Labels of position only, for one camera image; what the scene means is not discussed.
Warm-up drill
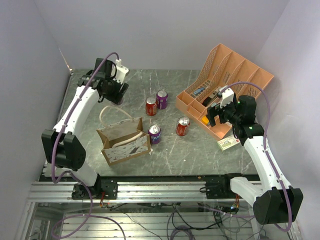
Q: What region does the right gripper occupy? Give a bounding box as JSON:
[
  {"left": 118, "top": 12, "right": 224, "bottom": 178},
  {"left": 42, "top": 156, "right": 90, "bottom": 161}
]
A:
[{"left": 205, "top": 96, "right": 241, "bottom": 127}]

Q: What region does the purple Fanta can front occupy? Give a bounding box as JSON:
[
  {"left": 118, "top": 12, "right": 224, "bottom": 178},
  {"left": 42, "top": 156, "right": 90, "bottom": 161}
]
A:
[{"left": 148, "top": 124, "right": 161, "bottom": 145}]

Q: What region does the purple fanta can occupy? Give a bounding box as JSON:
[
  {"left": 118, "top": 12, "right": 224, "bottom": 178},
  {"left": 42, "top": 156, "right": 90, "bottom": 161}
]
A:
[
  {"left": 148, "top": 124, "right": 161, "bottom": 145},
  {"left": 156, "top": 89, "right": 168, "bottom": 110}
]

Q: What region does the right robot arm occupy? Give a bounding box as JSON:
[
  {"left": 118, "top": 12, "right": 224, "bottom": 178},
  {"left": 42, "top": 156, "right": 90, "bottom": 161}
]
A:
[{"left": 207, "top": 93, "right": 303, "bottom": 227}]

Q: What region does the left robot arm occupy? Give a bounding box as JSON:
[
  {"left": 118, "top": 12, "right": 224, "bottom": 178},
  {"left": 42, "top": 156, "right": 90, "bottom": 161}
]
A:
[{"left": 41, "top": 58, "right": 129, "bottom": 200}]

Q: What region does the yellow eraser block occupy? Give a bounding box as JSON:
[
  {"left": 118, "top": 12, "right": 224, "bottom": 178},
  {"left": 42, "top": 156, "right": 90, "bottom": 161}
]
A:
[{"left": 201, "top": 115, "right": 210, "bottom": 125}]

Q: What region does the green white small box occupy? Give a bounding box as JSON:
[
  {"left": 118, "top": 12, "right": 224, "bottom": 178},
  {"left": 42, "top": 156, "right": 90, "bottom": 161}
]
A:
[{"left": 217, "top": 135, "right": 240, "bottom": 151}]

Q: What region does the blue toy car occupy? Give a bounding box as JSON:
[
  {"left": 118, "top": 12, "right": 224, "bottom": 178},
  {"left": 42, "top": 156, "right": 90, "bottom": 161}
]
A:
[{"left": 193, "top": 88, "right": 204, "bottom": 96}]

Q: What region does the red cola can back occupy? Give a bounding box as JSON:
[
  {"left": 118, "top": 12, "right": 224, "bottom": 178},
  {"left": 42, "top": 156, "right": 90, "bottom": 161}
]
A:
[{"left": 145, "top": 96, "right": 157, "bottom": 116}]

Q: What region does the red cola can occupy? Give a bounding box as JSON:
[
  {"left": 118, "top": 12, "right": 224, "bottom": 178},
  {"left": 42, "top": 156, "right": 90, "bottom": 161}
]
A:
[
  {"left": 145, "top": 96, "right": 157, "bottom": 116},
  {"left": 175, "top": 116, "right": 190, "bottom": 136}
]

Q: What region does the red cola can right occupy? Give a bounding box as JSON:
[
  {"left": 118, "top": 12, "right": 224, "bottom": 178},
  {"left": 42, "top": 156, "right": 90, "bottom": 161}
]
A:
[{"left": 175, "top": 116, "right": 190, "bottom": 136}]

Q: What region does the orange plastic desk organizer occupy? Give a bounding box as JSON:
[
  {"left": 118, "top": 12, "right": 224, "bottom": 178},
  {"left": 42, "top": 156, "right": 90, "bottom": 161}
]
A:
[{"left": 175, "top": 44, "right": 274, "bottom": 140}]

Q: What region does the purple Fanta can back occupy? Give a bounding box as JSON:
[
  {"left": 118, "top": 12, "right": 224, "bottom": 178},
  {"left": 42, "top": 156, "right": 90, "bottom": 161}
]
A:
[{"left": 156, "top": 89, "right": 168, "bottom": 110}]

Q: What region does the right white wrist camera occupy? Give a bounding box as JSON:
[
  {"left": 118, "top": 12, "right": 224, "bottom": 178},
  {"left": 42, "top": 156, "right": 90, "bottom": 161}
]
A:
[{"left": 217, "top": 86, "right": 235, "bottom": 108}]

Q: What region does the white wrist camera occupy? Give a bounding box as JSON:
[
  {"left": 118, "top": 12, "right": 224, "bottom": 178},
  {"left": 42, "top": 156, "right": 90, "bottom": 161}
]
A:
[
  {"left": 217, "top": 86, "right": 235, "bottom": 108},
  {"left": 115, "top": 59, "right": 130, "bottom": 84}
]

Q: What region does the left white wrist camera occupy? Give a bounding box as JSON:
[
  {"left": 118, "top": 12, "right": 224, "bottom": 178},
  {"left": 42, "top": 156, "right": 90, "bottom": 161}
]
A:
[{"left": 115, "top": 59, "right": 130, "bottom": 84}]

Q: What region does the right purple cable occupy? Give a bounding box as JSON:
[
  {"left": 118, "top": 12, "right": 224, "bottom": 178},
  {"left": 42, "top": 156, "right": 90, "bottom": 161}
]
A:
[{"left": 219, "top": 81, "right": 293, "bottom": 232}]

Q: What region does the purple cable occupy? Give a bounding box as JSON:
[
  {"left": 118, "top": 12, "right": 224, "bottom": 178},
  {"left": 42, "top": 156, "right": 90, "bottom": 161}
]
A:
[
  {"left": 50, "top": 51, "right": 126, "bottom": 240},
  {"left": 219, "top": 81, "right": 293, "bottom": 232}
]

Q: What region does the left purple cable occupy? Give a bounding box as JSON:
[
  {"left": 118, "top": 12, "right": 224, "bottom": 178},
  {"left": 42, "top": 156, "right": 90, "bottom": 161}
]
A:
[{"left": 50, "top": 51, "right": 126, "bottom": 240}]

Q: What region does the aluminium mounting rail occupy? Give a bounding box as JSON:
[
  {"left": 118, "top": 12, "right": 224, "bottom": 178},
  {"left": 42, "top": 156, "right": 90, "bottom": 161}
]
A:
[{"left": 27, "top": 174, "right": 266, "bottom": 203}]

